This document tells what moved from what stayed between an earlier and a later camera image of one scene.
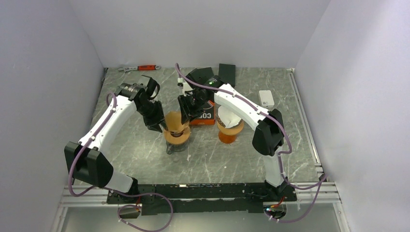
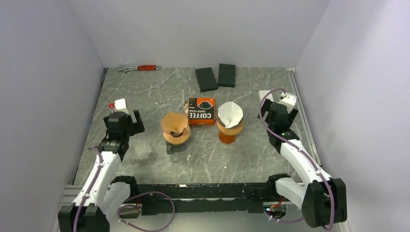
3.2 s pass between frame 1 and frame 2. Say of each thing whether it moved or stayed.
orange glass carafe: stayed
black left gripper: moved
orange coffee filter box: stayed
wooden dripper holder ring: stayed
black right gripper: moved
